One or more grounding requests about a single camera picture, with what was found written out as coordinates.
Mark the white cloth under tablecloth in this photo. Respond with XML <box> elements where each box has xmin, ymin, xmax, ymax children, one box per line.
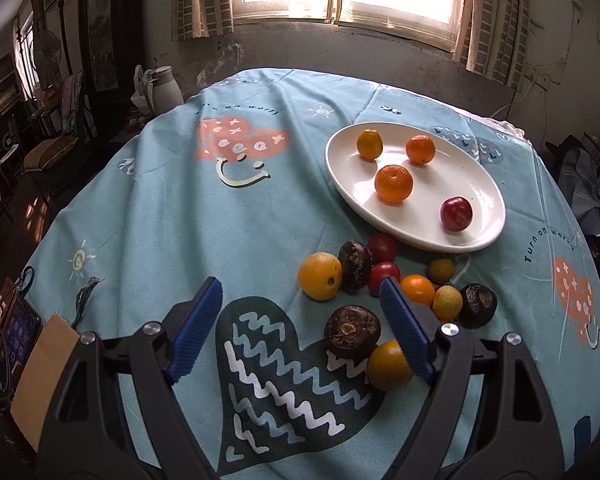
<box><xmin>452</xmin><ymin>107</ymin><xmax>528</xmax><ymax>143</ymax></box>

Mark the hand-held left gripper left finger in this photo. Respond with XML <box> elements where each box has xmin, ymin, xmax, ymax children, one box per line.
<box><xmin>37</xmin><ymin>276</ymin><xmax>224</xmax><ymax>480</ymax></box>

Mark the white oval plate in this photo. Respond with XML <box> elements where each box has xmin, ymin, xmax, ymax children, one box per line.
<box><xmin>325</xmin><ymin>122</ymin><xmax>507</xmax><ymax>254</ymax></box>

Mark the pale yellow kumquat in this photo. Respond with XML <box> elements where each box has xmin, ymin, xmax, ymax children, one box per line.
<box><xmin>432</xmin><ymin>285</ymin><xmax>464</xmax><ymax>322</ymax></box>

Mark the large mandarin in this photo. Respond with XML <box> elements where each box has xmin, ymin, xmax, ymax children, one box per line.
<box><xmin>374</xmin><ymin>164</ymin><xmax>414</xmax><ymax>204</ymax></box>

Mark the dark wooden cabinet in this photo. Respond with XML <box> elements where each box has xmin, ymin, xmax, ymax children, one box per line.
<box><xmin>77</xmin><ymin>0</ymin><xmax>146</xmax><ymax>106</ymax></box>

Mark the greenish yellow kumquat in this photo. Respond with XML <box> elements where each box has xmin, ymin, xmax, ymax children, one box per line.
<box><xmin>426</xmin><ymin>257</ymin><xmax>455</xmax><ymax>285</ymax></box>

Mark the red cherry tomato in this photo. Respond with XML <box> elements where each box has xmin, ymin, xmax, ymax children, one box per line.
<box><xmin>367</xmin><ymin>232</ymin><xmax>399</xmax><ymax>264</ymax></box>
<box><xmin>368</xmin><ymin>261</ymin><xmax>401</xmax><ymax>297</ymax></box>

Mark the orange citrus fruit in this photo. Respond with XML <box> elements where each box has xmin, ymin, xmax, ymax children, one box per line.
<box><xmin>400</xmin><ymin>274</ymin><xmax>437</xmax><ymax>308</ymax></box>

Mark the brown cardboard sheet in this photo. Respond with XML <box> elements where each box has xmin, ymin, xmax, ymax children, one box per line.
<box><xmin>10</xmin><ymin>312</ymin><xmax>83</xmax><ymax>453</ymax></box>

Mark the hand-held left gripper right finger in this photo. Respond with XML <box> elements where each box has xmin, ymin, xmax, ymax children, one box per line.
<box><xmin>379</xmin><ymin>276</ymin><xmax>566</xmax><ymax>480</ymax></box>

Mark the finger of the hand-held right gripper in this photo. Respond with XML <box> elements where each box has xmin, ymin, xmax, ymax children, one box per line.
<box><xmin>574</xmin><ymin>416</ymin><xmax>593</xmax><ymax>457</ymax></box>

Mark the brown cushion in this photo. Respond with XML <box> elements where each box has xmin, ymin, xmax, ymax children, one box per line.
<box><xmin>22</xmin><ymin>135</ymin><xmax>78</xmax><ymax>171</ymax></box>

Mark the pile of clothes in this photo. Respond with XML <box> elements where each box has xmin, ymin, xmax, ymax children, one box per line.
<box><xmin>545</xmin><ymin>132</ymin><xmax>600</xmax><ymax>238</ymax></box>

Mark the brick pattern curtain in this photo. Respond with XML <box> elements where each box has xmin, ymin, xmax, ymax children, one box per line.
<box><xmin>452</xmin><ymin>0</ymin><xmax>533</xmax><ymax>92</ymax></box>
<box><xmin>171</xmin><ymin>0</ymin><xmax>246</xmax><ymax>42</ymax></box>

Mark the white plastic bag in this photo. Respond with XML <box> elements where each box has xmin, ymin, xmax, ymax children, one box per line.
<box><xmin>130</xmin><ymin>65</ymin><xmax>156</xmax><ymax>115</ymax></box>

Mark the white thermos jug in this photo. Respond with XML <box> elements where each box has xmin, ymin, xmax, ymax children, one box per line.
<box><xmin>147</xmin><ymin>66</ymin><xmax>185</xmax><ymax>113</ymax></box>

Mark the smartphone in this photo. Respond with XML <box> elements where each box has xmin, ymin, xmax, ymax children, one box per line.
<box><xmin>0</xmin><ymin>296</ymin><xmax>43</xmax><ymax>366</ymax></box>

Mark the large yellow citrus fruit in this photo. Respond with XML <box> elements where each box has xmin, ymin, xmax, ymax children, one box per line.
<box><xmin>297</xmin><ymin>252</ymin><xmax>343</xmax><ymax>302</ymax></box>

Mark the yellow-green citrus fruit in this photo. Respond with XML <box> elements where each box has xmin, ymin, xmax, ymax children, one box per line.
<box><xmin>365</xmin><ymin>339</ymin><xmax>415</xmax><ymax>392</ymax></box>

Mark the dark red plum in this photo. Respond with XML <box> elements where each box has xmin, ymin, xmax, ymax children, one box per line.
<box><xmin>440</xmin><ymin>196</ymin><xmax>473</xmax><ymax>233</ymax></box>

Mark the small mandarin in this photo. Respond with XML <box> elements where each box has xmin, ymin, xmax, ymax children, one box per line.
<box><xmin>405</xmin><ymin>135</ymin><xmax>436</xmax><ymax>165</ymax></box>

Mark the yellow-orange citrus fruit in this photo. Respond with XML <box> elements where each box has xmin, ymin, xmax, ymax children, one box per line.
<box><xmin>356</xmin><ymin>129</ymin><xmax>384</xmax><ymax>161</ymax></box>

